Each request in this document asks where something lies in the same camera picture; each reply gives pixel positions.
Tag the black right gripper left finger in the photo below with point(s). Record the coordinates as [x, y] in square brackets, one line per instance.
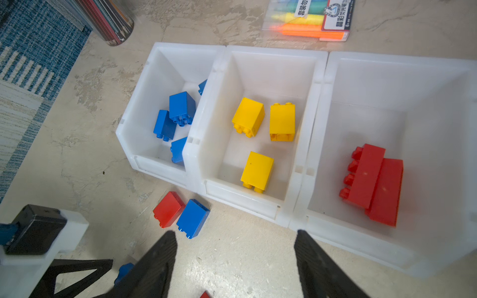
[151, 276]

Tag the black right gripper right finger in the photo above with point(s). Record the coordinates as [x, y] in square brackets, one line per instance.
[319, 275]

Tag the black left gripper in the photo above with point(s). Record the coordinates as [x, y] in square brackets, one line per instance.
[33, 238]

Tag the long red brick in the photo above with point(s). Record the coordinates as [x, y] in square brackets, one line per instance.
[384, 206]
[363, 174]

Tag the yellow brick pile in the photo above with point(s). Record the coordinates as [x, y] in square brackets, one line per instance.
[282, 122]

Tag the blue tall brick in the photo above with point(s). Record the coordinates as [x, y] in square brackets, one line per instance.
[182, 108]

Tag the small blue brick bottom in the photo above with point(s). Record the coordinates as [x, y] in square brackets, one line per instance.
[202, 87]

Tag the dark blue upturned brick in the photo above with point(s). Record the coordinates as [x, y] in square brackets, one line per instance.
[123, 271]

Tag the red brick centre small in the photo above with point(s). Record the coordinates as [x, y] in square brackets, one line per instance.
[205, 295]

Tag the red brick top row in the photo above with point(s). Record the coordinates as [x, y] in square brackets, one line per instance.
[169, 209]

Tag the blue brick top row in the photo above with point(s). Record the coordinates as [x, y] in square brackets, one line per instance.
[193, 218]

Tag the white right bin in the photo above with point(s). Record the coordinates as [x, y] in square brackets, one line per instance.
[422, 111]

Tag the white bin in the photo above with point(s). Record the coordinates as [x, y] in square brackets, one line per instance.
[215, 155]
[422, 111]
[151, 141]

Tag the white left bin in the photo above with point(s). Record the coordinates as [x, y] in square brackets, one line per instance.
[151, 141]

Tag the white middle bin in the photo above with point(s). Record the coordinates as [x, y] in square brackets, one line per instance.
[215, 155]

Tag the highlighter marker pack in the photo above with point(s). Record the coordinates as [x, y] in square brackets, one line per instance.
[327, 21]

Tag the pencil cup with pencils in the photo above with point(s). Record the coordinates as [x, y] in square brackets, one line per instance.
[110, 20]

